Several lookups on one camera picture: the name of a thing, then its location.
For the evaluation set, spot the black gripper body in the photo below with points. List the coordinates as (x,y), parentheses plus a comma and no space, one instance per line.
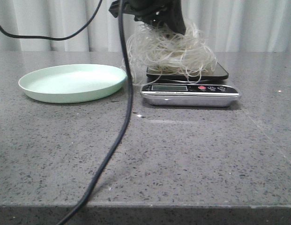
(151,12)

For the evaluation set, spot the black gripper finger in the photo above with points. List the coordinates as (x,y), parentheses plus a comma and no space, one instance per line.
(178,21)

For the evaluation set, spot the white vermicelli bundle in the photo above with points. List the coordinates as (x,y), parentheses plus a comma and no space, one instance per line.
(165,52)

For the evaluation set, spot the white curtain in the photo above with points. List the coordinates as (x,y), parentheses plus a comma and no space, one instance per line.
(226,25)

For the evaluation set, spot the digital kitchen scale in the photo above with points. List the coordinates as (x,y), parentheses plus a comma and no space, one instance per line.
(209,89)

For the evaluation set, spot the light green plate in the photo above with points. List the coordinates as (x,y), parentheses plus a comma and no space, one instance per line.
(74,83)

